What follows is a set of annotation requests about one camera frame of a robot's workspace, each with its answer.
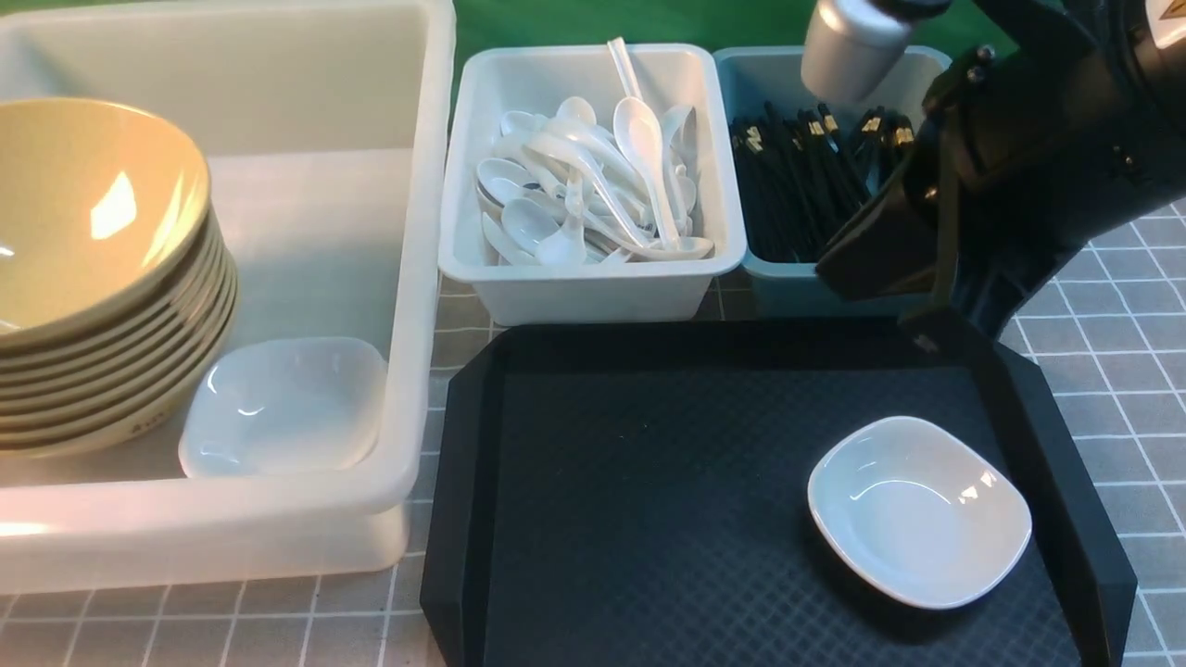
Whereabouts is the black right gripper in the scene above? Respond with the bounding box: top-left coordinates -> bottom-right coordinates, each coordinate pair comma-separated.
816,46 -> 1020,325

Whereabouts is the white square sauce dish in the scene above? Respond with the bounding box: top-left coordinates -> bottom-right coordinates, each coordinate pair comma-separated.
806,415 -> 1033,610

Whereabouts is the white soup spoon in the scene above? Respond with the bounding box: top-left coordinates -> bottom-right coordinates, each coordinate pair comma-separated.
612,96 -> 680,252

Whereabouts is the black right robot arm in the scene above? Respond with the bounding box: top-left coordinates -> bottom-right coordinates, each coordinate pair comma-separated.
814,1 -> 1185,337

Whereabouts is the top tan stacked bowl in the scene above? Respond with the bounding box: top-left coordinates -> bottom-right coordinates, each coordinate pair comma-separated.
0,97 -> 212,352

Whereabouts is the pile of black chopsticks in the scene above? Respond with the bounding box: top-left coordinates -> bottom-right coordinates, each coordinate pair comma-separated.
729,101 -> 916,263

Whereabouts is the blue-grey chopstick bin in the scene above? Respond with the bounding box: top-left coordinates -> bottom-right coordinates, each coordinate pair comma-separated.
714,45 -> 952,320

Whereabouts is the green cloth backdrop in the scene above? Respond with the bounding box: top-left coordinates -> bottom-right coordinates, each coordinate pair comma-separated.
0,0 -> 1020,112

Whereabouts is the pile of white spoons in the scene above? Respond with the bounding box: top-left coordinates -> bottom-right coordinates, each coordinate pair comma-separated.
476,37 -> 714,266

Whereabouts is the black serving tray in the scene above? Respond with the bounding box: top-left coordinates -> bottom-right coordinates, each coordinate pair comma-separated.
420,318 -> 1139,666

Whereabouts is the white spoon bin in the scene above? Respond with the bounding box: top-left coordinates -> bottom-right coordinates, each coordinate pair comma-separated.
439,44 -> 746,328

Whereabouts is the large white plastic tub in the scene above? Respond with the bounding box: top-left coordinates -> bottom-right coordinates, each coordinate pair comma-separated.
4,1 -> 455,597

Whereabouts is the white sauce dish in tub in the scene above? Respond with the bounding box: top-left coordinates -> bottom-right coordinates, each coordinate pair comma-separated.
178,337 -> 388,479

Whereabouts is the stack of tan bowls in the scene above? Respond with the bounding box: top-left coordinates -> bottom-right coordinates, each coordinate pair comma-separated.
0,208 -> 238,460

